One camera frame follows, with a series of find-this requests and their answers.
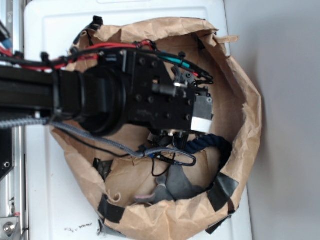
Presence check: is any aluminium frame rail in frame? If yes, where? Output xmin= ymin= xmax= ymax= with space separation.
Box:
xmin=0 ymin=0 xmax=29 ymax=240

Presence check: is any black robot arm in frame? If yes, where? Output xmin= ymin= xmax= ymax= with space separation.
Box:
xmin=0 ymin=48 xmax=213 ymax=136

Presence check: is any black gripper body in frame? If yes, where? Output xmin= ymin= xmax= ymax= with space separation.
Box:
xmin=98 ymin=49 xmax=211 ymax=136

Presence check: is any grey plush elephant toy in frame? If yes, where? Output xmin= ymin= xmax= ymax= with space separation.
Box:
xmin=134 ymin=165 xmax=204 ymax=204

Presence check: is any brown paper-lined bin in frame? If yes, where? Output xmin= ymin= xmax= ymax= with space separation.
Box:
xmin=51 ymin=17 xmax=262 ymax=240

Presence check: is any red and black wire bundle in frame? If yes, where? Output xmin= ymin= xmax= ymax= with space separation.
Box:
xmin=0 ymin=39 xmax=215 ymax=85

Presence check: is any black metal bracket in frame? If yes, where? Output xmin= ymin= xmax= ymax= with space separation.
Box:
xmin=0 ymin=128 xmax=14 ymax=181

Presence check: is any navy blue rope toy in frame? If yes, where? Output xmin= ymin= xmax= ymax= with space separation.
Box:
xmin=184 ymin=133 xmax=233 ymax=171

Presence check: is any grey braided cable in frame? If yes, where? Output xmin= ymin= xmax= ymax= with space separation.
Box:
xmin=0 ymin=116 xmax=197 ymax=167

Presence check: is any grey white-tipped gripper finger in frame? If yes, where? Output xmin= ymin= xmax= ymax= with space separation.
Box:
xmin=191 ymin=95 xmax=213 ymax=133

